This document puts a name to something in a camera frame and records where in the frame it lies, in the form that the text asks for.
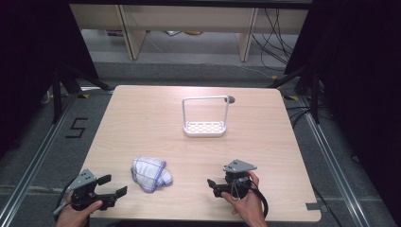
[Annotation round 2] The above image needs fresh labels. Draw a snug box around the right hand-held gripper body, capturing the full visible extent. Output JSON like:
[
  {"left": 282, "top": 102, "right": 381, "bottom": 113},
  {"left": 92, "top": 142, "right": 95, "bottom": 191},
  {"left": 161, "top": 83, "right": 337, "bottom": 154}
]
[{"left": 219, "top": 159, "right": 258, "bottom": 201}]

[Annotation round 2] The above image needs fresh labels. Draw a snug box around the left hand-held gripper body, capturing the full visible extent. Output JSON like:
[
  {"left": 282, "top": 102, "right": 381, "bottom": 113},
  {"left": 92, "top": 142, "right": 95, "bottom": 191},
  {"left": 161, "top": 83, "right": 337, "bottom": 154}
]
[{"left": 66, "top": 168, "right": 119, "bottom": 212}]

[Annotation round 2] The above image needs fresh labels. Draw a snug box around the white cloth with purple grid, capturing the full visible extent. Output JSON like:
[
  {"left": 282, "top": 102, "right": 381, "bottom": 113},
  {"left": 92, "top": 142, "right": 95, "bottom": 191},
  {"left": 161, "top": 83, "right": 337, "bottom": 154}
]
[{"left": 131, "top": 156, "right": 174, "bottom": 194}]

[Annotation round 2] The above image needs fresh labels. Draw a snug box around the white wire rack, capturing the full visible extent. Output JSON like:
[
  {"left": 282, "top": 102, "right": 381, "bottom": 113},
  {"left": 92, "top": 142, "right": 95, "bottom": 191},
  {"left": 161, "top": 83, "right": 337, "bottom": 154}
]
[{"left": 182, "top": 95, "right": 230, "bottom": 138}]

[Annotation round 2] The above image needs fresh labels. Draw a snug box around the person's right hand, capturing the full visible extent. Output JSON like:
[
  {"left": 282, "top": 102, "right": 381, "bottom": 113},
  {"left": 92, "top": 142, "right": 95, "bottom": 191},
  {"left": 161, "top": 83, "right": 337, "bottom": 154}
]
[{"left": 220, "top": 170, "right": 269, "bottom": 227}]

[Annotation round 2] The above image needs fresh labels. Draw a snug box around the person's left hand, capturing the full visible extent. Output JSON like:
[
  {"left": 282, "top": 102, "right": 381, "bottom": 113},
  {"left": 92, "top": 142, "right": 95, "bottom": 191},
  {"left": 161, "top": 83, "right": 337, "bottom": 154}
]
[{"left": 56, "top": 191, "right": 104, "bottom": 227}]

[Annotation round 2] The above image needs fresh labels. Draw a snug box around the black metal stand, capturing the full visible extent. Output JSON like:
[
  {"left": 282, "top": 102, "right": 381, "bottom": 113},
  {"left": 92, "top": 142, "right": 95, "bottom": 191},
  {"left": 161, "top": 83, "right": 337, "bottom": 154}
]
[
  {"left": 267, "top": 62, "right": 322, "bottom": 125},
  {"left": 51, "top": 63, "right": 113, "bottom": 125}
]

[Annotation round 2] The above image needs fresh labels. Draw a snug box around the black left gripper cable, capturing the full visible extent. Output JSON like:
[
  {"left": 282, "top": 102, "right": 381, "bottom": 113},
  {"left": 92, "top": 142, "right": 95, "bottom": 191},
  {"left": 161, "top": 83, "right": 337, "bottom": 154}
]
[{"left": 58, "top": 176, "right": 79, "bottom": 205}]

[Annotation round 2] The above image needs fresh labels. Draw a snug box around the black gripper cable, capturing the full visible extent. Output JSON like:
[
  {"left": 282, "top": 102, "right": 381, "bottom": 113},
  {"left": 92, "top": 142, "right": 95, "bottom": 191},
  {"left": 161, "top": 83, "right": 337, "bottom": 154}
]
[
  {"left": 58, "top": 176, "right": 79, "bottom": 205},
  {"left": 231, "top": 178, "right": 270, "bottom": 219}
]

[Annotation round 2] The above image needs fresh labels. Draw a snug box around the grey cable plug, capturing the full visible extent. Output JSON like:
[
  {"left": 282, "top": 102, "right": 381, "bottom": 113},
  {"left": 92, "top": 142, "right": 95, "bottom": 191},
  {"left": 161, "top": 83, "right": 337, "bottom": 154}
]
[{"left": 51, "top": 202, "right": 69, "bottom": 218}]

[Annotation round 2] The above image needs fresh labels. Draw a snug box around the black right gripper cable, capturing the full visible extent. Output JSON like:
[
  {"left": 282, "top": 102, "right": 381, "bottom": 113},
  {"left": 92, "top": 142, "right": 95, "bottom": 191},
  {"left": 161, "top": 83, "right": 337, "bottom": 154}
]
[{"left": 231, "top": 178, "right": 270, "bottom": 219}]

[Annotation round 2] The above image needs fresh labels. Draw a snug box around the metal floor rail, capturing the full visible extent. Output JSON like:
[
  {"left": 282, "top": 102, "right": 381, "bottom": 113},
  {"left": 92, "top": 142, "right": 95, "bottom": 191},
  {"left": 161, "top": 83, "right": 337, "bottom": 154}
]
[
  {"left": 0, "top": 94, "right": 79, "bottom": 223},
  {"left": 297, "top": 94, "right": 371, "bottom": 227}
]

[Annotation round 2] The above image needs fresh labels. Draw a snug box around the white floor cable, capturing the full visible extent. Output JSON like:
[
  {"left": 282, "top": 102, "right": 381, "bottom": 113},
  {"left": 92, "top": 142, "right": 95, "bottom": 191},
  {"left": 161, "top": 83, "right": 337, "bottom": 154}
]
[{"left": 235, "top": 61, "right": 279, "bottom": 80}]

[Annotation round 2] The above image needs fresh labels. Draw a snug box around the black floor cable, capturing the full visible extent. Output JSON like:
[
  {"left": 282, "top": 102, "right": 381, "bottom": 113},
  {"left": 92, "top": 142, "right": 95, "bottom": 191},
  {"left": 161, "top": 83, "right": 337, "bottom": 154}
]
[{"left": 311, "top": 184, "right": 344, "bottom": 227}]

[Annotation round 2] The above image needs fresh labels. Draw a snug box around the bundle of black cables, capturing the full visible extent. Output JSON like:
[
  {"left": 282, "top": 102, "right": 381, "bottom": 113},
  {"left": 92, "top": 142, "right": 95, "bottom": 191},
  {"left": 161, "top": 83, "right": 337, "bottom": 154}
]
[{"left": 251, "top": 9, "right": 299, "bottom": 71}]

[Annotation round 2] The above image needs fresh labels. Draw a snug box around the white desk frame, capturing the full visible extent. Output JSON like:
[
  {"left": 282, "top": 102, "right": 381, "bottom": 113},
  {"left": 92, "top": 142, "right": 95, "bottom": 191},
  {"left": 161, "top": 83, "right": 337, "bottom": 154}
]
[{"left": 69, "top": 3, "right": 309, "bottom": 62}]

